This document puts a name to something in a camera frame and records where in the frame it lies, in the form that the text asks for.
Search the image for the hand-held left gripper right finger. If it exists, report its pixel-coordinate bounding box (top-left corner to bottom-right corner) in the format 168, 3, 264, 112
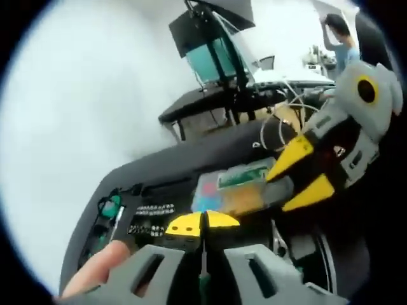
203, 210, 350, 305

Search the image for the cluttered white desk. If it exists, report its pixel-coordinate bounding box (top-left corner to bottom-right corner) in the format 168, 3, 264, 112
303, 44, 338, 79

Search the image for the person's left hand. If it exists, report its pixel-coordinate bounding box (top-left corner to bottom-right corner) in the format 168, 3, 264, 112
61, 240, 132, 299

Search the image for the small green tool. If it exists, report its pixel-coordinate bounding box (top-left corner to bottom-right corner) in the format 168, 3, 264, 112
97, 193, 124, 220

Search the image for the clear plastic parts case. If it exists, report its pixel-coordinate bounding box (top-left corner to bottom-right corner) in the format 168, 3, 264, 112
193, 158, 294, 217

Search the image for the white cable bundle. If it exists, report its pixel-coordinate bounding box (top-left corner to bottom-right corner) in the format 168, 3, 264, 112
259, 76, 322, 150

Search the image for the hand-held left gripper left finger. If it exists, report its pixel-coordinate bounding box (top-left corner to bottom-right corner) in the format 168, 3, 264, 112
55, 212, 204, 305

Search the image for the black stand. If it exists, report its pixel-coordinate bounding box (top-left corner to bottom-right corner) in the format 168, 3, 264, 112
187, 0, 257, 123

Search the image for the slim chrome screwdriver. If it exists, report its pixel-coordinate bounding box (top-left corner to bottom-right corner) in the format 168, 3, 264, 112
110, 205, 126, 243

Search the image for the black toolbox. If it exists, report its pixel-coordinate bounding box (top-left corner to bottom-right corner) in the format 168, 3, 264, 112
76, 158, 340, 305

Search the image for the dark rounded object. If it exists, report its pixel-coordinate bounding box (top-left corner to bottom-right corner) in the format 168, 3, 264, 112
261, 119, 301, 151

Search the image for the black photography panel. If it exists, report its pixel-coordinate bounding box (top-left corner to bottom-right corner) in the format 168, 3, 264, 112
168, 0, 257, 58

